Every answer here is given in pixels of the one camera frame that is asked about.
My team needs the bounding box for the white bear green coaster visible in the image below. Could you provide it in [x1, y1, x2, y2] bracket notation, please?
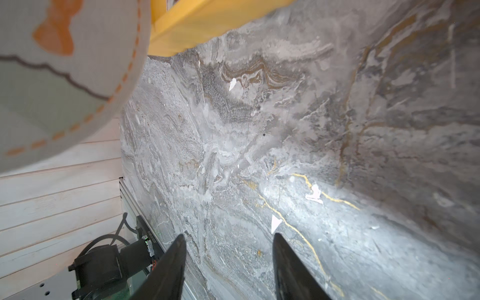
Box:
[1, 1, 151, 172]

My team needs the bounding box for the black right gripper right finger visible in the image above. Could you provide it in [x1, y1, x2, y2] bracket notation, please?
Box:
[272, 232, 331, 300]

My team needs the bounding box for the yellow plastic storage box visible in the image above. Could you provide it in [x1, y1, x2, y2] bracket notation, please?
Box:
[148, 0, 292, 57]

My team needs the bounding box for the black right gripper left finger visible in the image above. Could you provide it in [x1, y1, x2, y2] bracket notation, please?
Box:
[130, 234, 187, 300]

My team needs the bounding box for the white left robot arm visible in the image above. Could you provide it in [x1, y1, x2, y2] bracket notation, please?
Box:
[68, 212, 164, 300]

